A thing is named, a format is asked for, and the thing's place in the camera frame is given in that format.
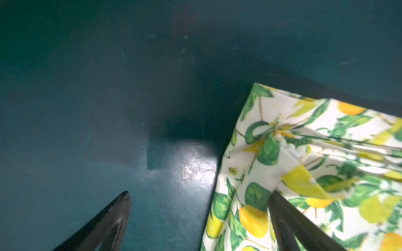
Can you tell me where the lemon print skirt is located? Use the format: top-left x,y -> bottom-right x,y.
200,83 -> 402,251

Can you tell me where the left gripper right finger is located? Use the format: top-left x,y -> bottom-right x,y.
268,191 -> 345,251

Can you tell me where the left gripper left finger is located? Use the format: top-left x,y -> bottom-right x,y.
55,191 -> 132,251

